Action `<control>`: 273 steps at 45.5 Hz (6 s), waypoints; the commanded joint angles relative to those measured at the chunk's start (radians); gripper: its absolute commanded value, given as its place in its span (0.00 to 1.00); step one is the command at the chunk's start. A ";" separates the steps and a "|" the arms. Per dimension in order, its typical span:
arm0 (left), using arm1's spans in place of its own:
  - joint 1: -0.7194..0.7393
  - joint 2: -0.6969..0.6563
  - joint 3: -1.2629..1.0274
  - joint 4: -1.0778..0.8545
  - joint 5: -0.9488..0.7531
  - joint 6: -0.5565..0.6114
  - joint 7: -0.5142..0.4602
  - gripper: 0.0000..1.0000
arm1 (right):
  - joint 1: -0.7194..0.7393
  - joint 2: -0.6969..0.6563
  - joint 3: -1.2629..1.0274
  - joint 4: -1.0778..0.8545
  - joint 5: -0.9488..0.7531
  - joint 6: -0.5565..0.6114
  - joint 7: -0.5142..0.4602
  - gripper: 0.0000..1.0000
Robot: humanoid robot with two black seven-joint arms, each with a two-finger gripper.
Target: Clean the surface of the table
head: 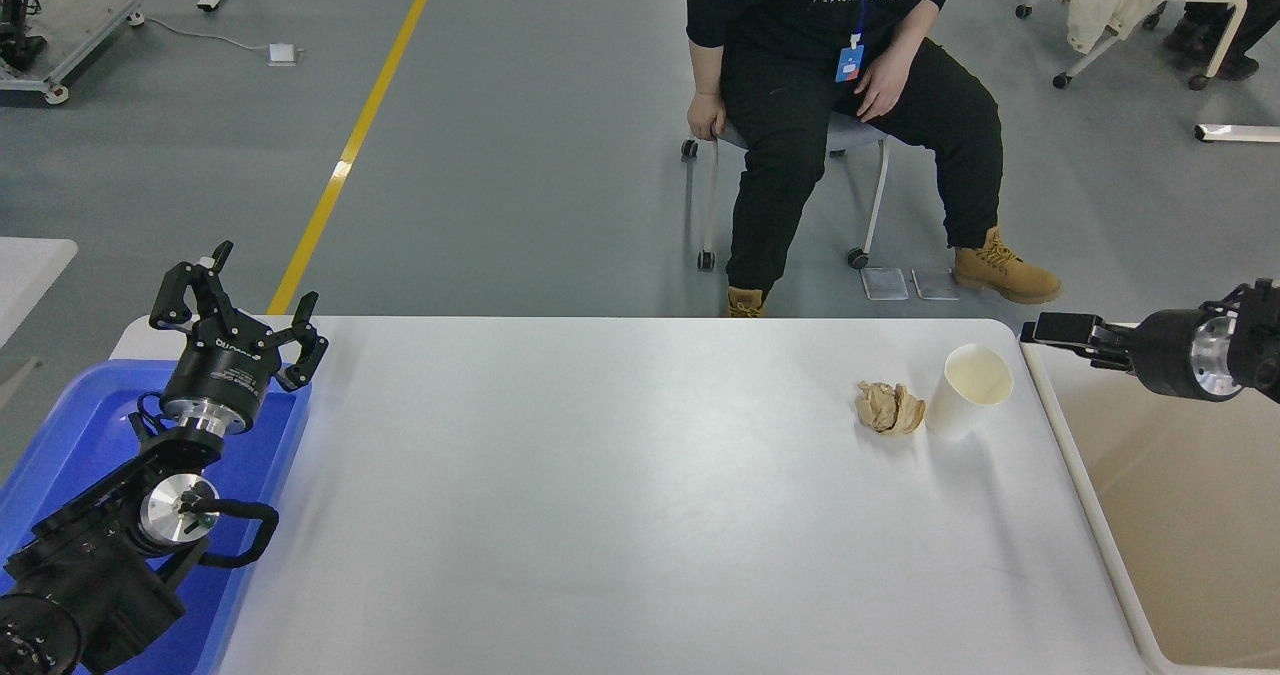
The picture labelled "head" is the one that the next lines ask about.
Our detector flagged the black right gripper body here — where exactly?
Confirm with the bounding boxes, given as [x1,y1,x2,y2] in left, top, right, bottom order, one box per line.
[1129,309,1207,400]

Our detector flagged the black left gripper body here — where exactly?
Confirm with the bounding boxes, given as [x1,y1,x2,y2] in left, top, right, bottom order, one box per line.
[160,317,288,424]

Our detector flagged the white paper cup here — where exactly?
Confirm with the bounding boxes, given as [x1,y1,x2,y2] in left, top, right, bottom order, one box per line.
[923,343,1014,442]

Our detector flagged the tan paper ball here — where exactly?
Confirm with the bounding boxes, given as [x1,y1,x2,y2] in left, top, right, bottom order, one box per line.
[855,380,926,437]

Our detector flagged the person's left hand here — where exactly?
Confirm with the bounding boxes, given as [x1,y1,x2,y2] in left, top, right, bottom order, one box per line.
[854,49,917,124]

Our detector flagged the person's right hand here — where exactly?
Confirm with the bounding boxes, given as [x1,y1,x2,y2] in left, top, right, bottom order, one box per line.
[687,92,729,143]

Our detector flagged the person's left tan boot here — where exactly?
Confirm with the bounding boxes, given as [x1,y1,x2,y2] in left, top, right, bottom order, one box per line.
[951,225,1064,307]

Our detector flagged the silver foot pedal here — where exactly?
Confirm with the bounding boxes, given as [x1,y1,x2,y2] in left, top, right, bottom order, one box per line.
[861,267,910,303]
[911,267,960,303]

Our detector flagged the white side table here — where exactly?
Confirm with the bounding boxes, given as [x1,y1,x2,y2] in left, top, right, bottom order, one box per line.
[0,238,79,349]

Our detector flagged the blue plastic tray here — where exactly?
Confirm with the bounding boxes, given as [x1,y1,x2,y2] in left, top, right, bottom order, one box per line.
[0,358,312,675]

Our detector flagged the large pale plastic bin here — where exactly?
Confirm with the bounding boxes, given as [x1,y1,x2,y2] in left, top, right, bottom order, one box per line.
[1018,323,1280,675]

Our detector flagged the white floor bar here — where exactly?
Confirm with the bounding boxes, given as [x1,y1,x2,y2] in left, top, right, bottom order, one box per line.
[1193,123,1280,144]

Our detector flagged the grey wheeled chair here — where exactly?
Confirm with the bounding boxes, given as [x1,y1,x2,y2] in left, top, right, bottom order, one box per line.
[680,115,892,273]

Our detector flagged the grey wheeled platform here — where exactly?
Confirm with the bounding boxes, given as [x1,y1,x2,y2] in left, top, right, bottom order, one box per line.
[0,0,145,108]

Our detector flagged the person in black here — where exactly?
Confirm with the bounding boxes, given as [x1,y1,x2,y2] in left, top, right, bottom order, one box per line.
[685,0,1063,319]

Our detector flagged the person with dark shoes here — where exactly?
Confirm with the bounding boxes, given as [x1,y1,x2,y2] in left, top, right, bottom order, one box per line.
[1161,0,1280,82]

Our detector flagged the white floor cable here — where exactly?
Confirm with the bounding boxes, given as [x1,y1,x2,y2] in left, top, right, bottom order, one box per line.
[140,17,271,55]

